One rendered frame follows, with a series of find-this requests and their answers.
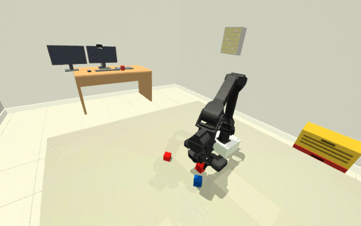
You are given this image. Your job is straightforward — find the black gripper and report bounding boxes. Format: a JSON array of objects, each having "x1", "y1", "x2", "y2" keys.
[{"x1": 184, "y1": 139, "x2": 227, "y2": 172}]

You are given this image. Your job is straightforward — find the blue cube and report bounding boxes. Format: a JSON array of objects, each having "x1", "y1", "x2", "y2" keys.
[{"x1": 193, "y1": 175, "x2": 202, "y2": 187}]

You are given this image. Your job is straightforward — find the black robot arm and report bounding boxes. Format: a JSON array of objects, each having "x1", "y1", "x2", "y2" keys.
[{"x1": 188, "y1": 73, "x2": 248, "y2": 164}]

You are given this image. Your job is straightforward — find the red cube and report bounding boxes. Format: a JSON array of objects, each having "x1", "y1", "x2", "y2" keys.
[
  {"x1": 195, "y1": 163, "x2": 206, "y2": 174},
  {"x1": 163, "y1": 152, "x2": 171, "y2": 162}
]

